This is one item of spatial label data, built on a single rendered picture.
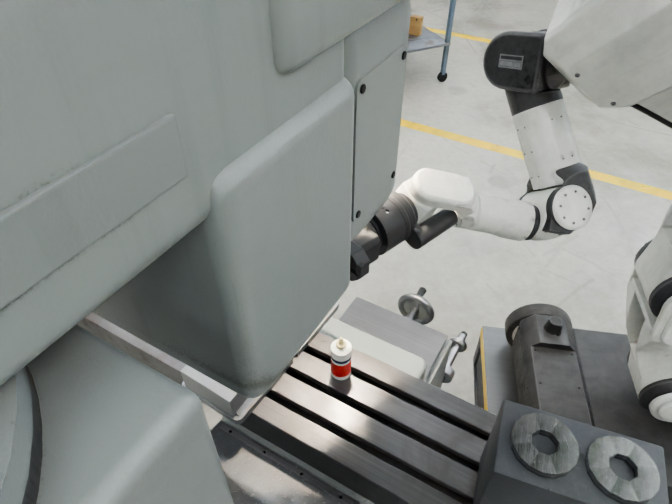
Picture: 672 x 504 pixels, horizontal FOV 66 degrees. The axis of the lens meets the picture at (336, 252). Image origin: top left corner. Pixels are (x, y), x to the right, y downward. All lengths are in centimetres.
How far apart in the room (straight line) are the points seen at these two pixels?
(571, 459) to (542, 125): 54
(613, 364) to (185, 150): 149
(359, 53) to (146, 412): 34
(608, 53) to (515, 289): 184
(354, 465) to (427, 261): 177
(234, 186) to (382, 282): 217
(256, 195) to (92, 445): 18
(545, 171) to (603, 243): 204
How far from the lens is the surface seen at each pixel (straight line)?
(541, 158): 100
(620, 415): 158
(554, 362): 158
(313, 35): 38
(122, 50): 27
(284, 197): 39
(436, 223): 88
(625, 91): 91
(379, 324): 140
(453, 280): 255
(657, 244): 125
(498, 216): 94
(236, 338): 43
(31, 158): 25
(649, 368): 143
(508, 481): 80
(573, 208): 98
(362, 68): 51
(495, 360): 177
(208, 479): 37
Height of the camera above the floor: 178
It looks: 42 degrees down
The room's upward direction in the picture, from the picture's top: straight up
